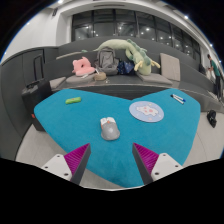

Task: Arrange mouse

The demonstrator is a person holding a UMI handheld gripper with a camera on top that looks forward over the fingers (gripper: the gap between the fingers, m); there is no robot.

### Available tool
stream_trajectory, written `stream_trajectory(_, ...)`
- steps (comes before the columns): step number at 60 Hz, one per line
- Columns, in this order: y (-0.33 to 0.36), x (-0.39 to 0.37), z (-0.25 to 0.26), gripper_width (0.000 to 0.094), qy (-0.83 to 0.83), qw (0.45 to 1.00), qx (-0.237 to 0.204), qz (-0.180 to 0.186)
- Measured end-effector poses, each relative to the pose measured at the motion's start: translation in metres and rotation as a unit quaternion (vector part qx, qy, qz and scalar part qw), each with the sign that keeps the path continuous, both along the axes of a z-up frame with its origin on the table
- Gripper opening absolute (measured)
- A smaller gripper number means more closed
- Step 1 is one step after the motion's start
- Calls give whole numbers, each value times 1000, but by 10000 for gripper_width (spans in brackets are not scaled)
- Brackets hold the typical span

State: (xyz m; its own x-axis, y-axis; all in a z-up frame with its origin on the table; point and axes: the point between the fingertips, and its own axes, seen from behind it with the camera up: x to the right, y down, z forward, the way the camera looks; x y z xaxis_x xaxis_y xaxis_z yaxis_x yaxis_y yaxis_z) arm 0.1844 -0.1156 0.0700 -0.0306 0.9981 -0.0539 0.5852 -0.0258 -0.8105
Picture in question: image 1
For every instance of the person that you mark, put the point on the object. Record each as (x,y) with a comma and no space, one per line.
(216,71)

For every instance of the blue-capped white marker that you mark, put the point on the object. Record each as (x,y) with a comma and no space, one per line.
(180,98)

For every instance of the pink plush cushion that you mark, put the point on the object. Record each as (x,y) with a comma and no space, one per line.
(82,67)

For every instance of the grey and white computer mouse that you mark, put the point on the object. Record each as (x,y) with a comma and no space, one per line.
(110,131)

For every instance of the beige straw hat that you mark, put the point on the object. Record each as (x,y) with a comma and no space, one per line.
(100,76)

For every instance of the green dragon plush toy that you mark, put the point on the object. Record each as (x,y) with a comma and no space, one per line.
(133,51)

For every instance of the black bag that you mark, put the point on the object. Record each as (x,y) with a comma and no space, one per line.
(212,118)

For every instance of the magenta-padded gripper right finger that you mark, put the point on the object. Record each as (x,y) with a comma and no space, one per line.
(146,160)

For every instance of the flat grey square cushion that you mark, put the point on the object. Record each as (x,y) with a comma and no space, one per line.
(155,79)

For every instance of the round light blue mouse pad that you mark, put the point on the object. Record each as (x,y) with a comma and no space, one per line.
(146,111)

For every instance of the upright grey square cushion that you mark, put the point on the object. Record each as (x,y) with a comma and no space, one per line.
(170,66)

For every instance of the black suitcase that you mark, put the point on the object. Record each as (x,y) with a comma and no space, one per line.
(35,95)

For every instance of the small grey seat cushion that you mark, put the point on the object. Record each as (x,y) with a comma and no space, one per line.
(57,82)

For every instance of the round grey seat cushion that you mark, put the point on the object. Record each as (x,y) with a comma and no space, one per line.
(78,79)

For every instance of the grey backpack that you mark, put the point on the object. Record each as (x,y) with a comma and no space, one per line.
(106,61)

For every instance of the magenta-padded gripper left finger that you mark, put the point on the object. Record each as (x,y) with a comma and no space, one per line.
(78,159)

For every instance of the green eraser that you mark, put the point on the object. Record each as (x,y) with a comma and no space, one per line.
(73,100)

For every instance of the dark blue patterned bag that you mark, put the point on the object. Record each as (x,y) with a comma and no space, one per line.
(126,67)

